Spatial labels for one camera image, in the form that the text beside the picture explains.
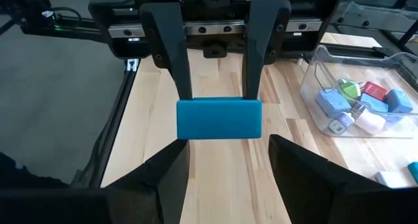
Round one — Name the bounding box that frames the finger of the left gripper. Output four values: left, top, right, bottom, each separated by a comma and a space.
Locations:
243, 0, 292, 99
138, 0, 194, 101

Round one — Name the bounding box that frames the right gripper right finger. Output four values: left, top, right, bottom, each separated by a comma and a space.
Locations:
267, 134, 418, 224

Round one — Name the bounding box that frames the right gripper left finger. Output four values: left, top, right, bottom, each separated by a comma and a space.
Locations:
0, 138, 191, 224

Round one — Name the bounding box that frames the teal digital clock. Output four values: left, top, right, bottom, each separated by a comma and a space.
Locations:
407, 161, 418, 184
176, 96, 263, 140

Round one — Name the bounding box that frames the pink charger block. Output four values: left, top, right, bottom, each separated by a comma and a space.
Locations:
351, 103, 387, 136

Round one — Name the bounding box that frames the clear plastic bin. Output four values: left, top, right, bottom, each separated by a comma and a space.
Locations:
298, 44, 418, 139

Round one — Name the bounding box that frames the pale blue charger block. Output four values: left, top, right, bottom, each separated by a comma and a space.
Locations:
374, 170, 409, 189

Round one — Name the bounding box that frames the small purple charger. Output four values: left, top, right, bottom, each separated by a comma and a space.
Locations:
328, 111, 355, 135

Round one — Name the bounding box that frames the green charger block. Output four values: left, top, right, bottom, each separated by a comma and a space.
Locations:
338, 78, 365, 99

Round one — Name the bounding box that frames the red charger block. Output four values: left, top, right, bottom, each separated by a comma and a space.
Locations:
362, 81, 389, 101

